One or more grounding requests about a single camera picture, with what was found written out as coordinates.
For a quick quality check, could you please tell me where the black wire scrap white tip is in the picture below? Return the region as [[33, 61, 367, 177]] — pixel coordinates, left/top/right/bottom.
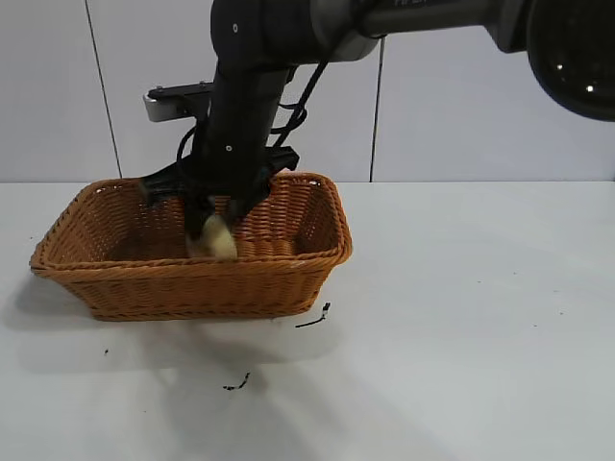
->
[[294, 301, 332, 329]]

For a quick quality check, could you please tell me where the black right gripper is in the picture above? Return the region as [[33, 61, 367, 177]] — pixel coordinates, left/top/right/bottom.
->
[[138, 147, 301, 255]]

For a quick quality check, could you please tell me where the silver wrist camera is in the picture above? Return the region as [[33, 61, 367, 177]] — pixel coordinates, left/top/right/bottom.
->
[[141, 83, 215, 123]]

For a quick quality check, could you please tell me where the pale yellow egg yolk pastry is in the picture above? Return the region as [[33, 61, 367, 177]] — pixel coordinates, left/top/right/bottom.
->
[[199, 214, 239, 261]]

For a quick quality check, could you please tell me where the brown woven wicker basket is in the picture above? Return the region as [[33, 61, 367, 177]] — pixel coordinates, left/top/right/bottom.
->
[[29, 171, 353, 322]]

